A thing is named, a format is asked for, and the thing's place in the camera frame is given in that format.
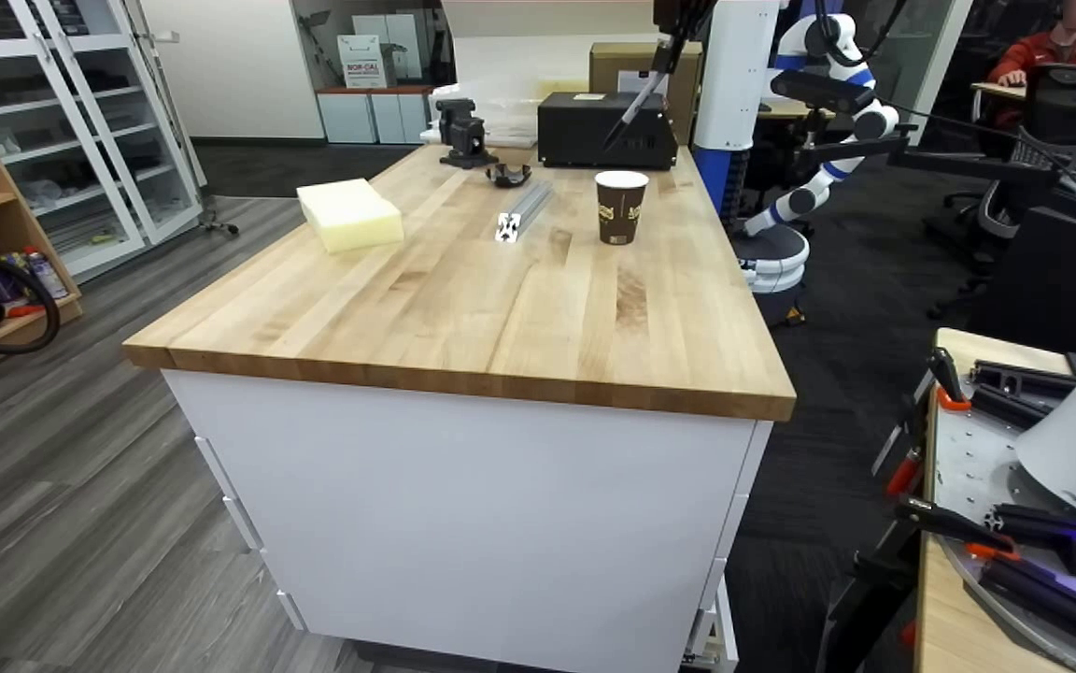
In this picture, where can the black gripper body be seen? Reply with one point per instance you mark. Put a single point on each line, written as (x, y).
(683, 9)

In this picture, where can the person in red shirt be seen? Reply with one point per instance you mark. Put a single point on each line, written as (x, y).
(1046, 45)

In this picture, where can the brown cardboard box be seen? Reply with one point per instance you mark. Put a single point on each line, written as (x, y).
(618, 64)

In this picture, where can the small light wooden table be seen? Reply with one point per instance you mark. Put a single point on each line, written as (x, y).
(960, 619)

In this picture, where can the aluminium extrusion bar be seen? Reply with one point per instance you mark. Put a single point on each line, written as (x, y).
(524, 211)

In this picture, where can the black bench vise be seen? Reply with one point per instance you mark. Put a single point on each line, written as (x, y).
(463, 134)

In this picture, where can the orange black bar clamp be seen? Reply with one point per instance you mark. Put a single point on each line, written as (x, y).
(944, 518)
(902, 478)
(945, 374)

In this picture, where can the silver perforated mounting plate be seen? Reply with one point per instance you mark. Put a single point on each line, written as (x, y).
(967, 468)

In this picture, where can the low white drawer unit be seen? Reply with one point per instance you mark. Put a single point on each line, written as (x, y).
(372, 114)

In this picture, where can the pale yellow foam block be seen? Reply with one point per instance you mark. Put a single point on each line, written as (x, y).
(348, 216)

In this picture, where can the black office chair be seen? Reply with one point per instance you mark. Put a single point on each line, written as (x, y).
(1046, 268)
(1063, 124)

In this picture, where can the white bottle with red cap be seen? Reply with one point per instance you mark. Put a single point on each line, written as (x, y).
(49, 277)

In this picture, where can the black equipment box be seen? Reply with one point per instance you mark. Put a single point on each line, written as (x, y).
(586, 134)

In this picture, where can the brown paper coffee cup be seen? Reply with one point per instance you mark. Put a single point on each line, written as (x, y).
(622, 211)

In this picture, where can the white glass display cabinet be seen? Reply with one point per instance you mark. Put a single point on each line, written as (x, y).
(27, 138)
(127, 114)

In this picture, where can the white backdrop board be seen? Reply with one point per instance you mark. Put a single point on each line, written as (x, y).
(524, 60)

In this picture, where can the white framed sign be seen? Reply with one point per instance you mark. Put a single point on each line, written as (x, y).
(359, 60)

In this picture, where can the white door panel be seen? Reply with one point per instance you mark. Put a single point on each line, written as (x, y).
(241, 60)

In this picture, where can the black mounting bracket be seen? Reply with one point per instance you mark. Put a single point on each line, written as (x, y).
(1046, 604)
(1024, 374)
(1005, 406)
(1063, 535)

